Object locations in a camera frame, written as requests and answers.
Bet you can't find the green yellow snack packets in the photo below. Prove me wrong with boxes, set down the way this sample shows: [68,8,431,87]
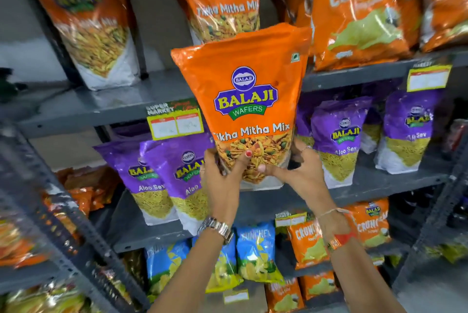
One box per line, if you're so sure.
[425,240,468,264]

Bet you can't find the person's right hand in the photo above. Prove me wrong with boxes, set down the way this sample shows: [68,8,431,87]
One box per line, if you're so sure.
[257,138,336,217]

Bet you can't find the yellow shelf price label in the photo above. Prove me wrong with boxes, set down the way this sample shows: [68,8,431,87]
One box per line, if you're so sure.
[274,211,308,228]
[223,289,250,304]
[146,98,205,141]
[407,58,453,92]

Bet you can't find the person's right forearm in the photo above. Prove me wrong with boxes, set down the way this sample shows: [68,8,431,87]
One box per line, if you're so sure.
[317,210,407,313]

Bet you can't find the person's left hand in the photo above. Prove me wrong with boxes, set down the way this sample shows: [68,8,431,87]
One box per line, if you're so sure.
[200,148,254,228]

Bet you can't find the purple sev snack packet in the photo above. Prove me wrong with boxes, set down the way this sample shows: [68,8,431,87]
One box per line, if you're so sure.
[94,140,180,226]
[140,133,217,236]
[295,92,326,147]
[310,96,373,189]
[360,81,403,154]
[374,90,442,174]

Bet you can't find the person's left forearm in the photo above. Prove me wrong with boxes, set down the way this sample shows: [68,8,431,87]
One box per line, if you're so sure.
[148,228,234,313]

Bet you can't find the dark green object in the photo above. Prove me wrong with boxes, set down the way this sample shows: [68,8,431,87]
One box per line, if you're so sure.
[0,67,29,103]

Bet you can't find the blue chips packet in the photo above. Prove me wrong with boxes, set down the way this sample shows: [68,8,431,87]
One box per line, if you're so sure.
[235,222,285,284]
[192,234,244,293]
[145,239,191,303]

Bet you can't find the silver wristwatch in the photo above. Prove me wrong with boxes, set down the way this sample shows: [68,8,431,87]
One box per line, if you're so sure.
[197,216,235,245]

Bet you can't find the pile of orange snack packets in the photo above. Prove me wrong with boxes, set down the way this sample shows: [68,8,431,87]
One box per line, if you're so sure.
[0,166,120,269]

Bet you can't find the orange crunchy snack packet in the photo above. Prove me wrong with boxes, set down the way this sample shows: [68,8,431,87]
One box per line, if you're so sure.
[268,0,313,29]
[420,0,468,53]
[298,0,410,71]

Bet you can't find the white thread bracelet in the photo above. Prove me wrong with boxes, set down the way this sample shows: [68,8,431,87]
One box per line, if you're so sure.
[316,207,352,219]

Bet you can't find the grey slotted side rack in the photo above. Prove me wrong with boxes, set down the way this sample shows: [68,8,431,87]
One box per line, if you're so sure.
[0,119,151,313]

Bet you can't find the row of dark bottles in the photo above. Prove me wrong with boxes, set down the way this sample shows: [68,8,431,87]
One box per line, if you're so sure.
[394,185,468,230]

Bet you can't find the pile of yellow snack packets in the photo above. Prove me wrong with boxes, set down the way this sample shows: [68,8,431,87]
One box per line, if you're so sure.
[0,282,103,313]

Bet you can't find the small orange crunchy packet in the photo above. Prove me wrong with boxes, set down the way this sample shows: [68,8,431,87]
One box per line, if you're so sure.
[287,218,330,270]
[343,198,391,248]
[299,270,339,301]
[265,278,305,313]

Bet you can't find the large orange snack mix packet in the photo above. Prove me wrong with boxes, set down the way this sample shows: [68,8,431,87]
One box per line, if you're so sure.
[171,23,312,191]

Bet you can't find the grey metal shelf rack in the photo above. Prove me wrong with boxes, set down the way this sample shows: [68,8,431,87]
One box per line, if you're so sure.
[15,0,468,313]

